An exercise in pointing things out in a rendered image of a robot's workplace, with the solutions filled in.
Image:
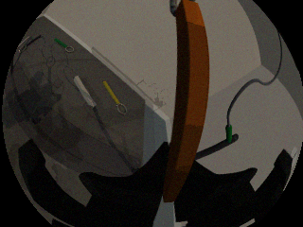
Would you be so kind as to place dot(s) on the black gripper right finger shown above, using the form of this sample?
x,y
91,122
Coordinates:
x,y
202,186

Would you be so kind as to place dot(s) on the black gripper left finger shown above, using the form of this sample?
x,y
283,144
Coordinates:
x,y
143,189

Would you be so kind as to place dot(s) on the orange handle with grey loop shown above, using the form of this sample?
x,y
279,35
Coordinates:
x,y
191,95

